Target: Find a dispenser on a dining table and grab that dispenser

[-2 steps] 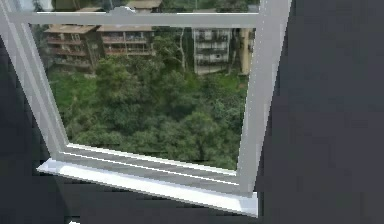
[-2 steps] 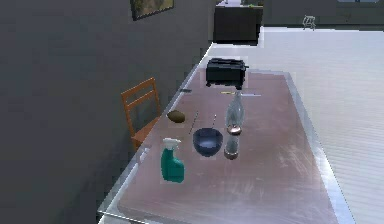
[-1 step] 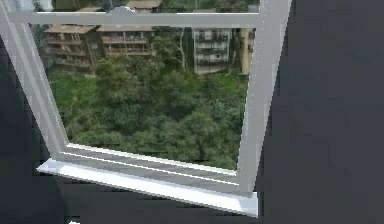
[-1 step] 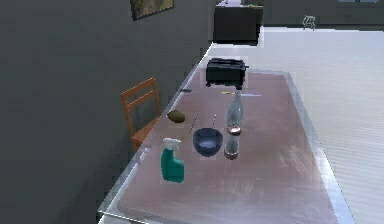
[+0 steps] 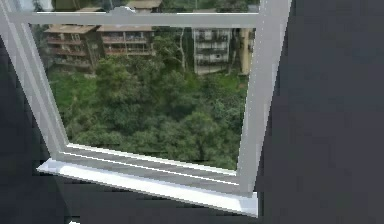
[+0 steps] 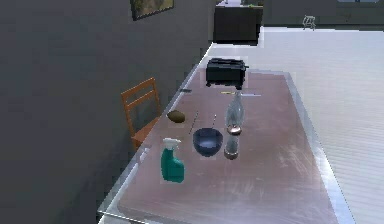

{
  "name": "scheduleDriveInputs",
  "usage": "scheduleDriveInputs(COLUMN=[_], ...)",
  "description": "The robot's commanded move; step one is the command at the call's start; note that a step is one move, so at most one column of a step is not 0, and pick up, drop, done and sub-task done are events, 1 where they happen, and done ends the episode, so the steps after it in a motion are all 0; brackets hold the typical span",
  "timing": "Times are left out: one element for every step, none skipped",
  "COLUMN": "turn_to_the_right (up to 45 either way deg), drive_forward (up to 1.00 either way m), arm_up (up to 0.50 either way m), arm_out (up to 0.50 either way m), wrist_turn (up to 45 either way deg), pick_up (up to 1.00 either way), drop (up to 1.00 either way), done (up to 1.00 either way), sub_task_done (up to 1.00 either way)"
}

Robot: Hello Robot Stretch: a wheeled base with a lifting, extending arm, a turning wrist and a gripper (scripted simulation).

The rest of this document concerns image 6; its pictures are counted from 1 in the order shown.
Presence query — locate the green spray bottle dispenser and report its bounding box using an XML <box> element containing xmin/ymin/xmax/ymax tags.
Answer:
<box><xmin>160</xmin><ymin>137</ymin><xmax>185</xmax><ymax>184</ymax></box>

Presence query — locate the thin grey utensil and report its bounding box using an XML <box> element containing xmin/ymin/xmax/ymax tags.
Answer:
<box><xmin>188</xmin><ymin>110</ymin><xmax>200</xmax><ymax>135</ymax></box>

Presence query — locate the brown potato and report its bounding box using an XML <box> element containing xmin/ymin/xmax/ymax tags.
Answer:
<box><xmin>166</xmin><ymin>110</ymin><xmax>186</xmax><ymax>124</ymax></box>

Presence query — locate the dark blue bowl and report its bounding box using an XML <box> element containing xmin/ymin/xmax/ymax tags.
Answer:
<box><xmin>192</xmin><ymin>127</ymin><xmax>224</xmax><ymax>158</ymax></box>

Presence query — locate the clear glass bottle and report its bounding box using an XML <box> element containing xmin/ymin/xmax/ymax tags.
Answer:
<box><xmin>226</xmin><ymin>91</ymin><xmax>245</xmax><ymax>130</ymax></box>

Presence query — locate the copper topped pepper mill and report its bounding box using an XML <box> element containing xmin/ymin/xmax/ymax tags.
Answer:
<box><xmin>223</xmin><ymin>125</ymin><xmax>242</xmax><ymax>161</ymax></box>

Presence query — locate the black toaster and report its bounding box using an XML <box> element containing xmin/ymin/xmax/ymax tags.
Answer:
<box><xmin>205</xmin><ymin>57</ymin><xmax>250</xmax><ymax>91</ymax></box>

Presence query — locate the orange wooden chair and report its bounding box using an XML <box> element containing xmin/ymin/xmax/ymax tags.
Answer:
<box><xmin>120</xmin><ymin>77</ymin><xmax>162</xmax><ymax>153</ymax></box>

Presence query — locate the black cabinet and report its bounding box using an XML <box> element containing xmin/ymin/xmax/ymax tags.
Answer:
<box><xmin>213</xmin><ymin>4</ymin><xmax>264</xmax><ymax>46</ymax></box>

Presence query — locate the small grey stool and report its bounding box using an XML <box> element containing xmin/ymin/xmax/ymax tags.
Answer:
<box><xmin>302</xmin><ymin>15</ymin><xmax>317</xmax><ymax>32</ymax></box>

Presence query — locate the framed wall picture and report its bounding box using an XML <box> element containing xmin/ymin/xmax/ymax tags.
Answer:
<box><xmin>129</xmin><ymin>0</ymin><xmax>175</xmax><ymax>22</ymax></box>

